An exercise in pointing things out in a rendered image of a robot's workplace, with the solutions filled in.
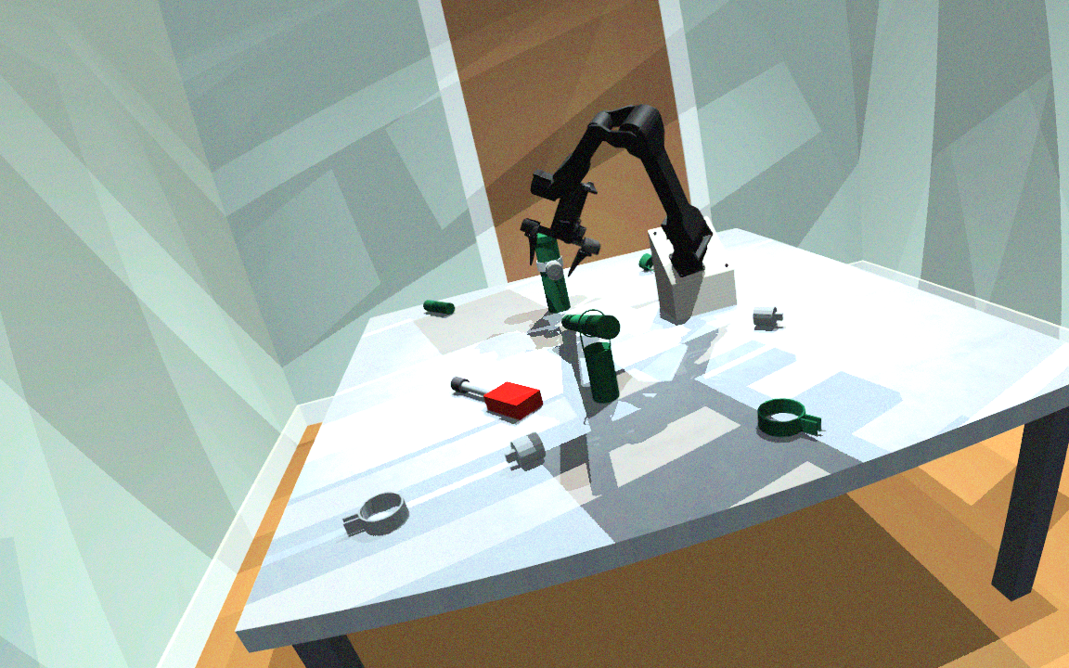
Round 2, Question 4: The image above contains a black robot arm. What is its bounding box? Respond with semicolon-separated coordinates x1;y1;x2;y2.
530;104;714;277

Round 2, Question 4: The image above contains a dark green ring clamp with tab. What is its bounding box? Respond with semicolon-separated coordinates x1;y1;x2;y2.
757;398;822;437

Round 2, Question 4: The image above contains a dark grey ring band with side tab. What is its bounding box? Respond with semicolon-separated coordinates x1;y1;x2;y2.
342;492;409;535

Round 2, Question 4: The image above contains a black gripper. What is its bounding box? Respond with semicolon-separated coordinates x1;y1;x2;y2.
520;204;600;277

